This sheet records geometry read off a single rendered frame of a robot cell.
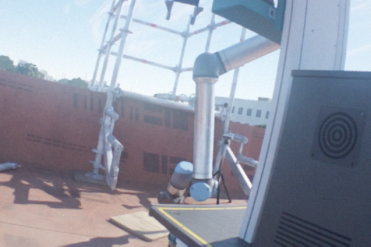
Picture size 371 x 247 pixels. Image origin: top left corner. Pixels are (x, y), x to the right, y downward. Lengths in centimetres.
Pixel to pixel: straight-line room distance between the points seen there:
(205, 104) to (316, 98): 69
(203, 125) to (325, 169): 75
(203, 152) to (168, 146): 149
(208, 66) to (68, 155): 165
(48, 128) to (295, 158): 216
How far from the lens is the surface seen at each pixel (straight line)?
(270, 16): 105
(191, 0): 157
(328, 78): 74
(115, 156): 192
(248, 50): 150
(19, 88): 262
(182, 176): 151
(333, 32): 120
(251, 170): 332
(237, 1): 98
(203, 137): 134
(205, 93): 135
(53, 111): 261
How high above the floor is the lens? 67
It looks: 2 degrees up
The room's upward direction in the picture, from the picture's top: 12 degrees clockwise
